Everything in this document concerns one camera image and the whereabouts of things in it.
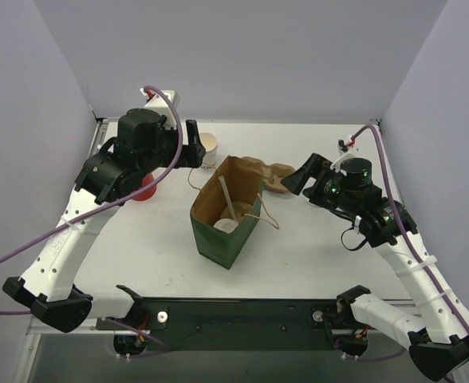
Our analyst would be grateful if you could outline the single white straw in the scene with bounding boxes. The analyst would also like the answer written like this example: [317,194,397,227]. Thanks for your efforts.
[219,176,238,222]

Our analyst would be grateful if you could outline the green paper takeout bag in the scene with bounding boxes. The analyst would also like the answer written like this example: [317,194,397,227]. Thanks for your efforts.
[189,156,280,270]

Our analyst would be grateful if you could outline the brown pulp cup carrier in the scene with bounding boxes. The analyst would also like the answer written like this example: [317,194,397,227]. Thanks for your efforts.
[232,201,253,223]

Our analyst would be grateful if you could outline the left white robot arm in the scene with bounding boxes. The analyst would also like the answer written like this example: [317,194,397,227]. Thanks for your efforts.
[2,108,206,333]

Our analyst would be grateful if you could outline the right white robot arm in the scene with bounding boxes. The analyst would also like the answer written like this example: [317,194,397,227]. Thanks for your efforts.
[282,153,469,381]

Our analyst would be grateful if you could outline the stacked white paper cups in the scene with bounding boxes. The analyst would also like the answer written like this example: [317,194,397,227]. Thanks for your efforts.
[199,132,218,169]

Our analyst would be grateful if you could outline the red straw holder cup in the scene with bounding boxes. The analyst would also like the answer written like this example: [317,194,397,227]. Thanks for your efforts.
[132,173,157,202]

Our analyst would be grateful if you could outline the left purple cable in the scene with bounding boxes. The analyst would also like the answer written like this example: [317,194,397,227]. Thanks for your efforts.
[0,85,183,359]

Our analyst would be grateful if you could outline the purple cable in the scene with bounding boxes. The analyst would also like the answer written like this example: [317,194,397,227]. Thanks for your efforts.
[337,124,469,362]
[0,85,183,359]

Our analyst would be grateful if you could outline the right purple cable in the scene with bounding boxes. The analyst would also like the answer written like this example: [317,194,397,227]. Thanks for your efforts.
[337,124,469,362]

